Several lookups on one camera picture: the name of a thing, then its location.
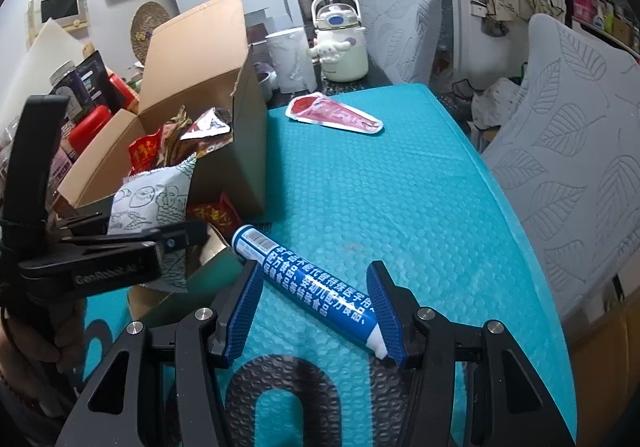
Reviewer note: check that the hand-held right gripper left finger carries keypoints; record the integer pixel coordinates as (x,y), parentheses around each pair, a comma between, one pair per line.
(245,312)

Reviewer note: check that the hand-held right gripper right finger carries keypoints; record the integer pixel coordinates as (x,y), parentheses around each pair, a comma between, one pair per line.
(385,312)

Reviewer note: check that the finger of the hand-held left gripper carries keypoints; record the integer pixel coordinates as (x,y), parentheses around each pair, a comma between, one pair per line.
(175,236)
(85,223)

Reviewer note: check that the red snack packet yellow print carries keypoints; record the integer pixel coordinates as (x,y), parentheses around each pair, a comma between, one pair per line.
(212,216)

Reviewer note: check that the white patterned snack bag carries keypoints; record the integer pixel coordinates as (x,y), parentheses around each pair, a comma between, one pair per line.
(150,197)

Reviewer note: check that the blue tube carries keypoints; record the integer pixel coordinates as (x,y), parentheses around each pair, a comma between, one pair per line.
(310,287)

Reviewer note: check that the red white packet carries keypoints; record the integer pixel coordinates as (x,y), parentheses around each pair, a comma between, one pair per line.
(145,152)

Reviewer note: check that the green gold snack packet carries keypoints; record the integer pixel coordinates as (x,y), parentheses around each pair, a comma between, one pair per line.
(175,137)

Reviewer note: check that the silver foil packet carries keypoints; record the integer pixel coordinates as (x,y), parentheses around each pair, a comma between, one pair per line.
(207,127)

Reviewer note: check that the red sauce pouch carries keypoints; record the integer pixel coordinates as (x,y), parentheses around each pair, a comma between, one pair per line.
(330,113)

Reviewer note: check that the cardboard box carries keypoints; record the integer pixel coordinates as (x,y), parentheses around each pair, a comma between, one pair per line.
(200,37)

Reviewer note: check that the person's left hand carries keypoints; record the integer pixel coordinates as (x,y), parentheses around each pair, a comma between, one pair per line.
(30,362)

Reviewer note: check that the red bottle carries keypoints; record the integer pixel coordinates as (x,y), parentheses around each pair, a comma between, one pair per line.
(87,127)

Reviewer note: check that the teal bubble mat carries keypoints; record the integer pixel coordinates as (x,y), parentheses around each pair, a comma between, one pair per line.
(400,187)

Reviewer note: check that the red packets bundle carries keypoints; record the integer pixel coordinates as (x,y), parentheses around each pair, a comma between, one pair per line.
(122,92)

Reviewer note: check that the dark jar with grey label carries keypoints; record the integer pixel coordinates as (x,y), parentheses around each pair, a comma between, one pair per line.
(67,87)

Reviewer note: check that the black pouch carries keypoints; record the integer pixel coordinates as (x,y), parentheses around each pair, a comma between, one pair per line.
(95,72)

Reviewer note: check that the white foam board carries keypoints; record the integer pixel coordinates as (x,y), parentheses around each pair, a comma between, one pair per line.
(45,52)

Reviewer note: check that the round woven trivet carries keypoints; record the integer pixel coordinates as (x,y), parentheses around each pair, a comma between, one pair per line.
(147,29)

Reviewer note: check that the white cup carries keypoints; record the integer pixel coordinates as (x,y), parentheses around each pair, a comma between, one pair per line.
(290,59)

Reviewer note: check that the white patterned cloth bag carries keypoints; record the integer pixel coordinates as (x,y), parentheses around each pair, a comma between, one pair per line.
(492,99)

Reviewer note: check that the grey covered chair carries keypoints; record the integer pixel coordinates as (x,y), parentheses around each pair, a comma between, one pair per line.
(565,152)
(400,32)

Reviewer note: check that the white cartoon kettle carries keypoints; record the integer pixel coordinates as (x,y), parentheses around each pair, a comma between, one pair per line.
(340,42)

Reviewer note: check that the row of bottles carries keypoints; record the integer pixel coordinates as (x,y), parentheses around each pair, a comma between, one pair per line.
(605,17)

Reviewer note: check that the wall intercom panel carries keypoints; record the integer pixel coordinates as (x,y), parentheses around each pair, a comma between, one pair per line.
(57,7)

